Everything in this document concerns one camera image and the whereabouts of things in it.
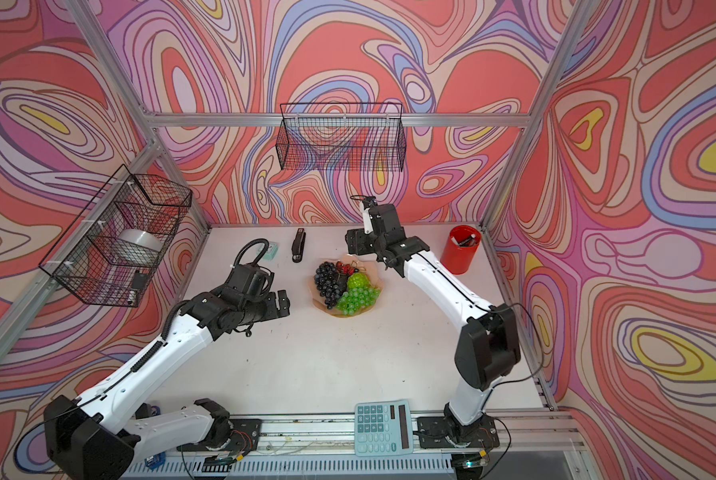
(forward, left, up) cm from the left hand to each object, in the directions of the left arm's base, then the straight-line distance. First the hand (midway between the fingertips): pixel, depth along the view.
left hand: (280, 303), depth 80 cm
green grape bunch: (+6, -21, -9) cm, 23 cm away
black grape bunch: (+13, -12, -10) cm, 20 cm away
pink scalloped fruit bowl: (+21, -24, -11) cm, 33 cm away
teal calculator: (-27, -27, -14) cm, 41 cm away
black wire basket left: (+1, +41, +18) cm, 45 cm away
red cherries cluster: (+18, -17, -9) cm, 26 cm away
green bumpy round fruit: (+12, -21, -9) cm, 26 cm away
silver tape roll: (+6, +31, +17) cm, 36 cm away
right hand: (+17, -22, +7) cm, 28 cm away
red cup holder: (+21, -54, -3) cm, 59 cm away
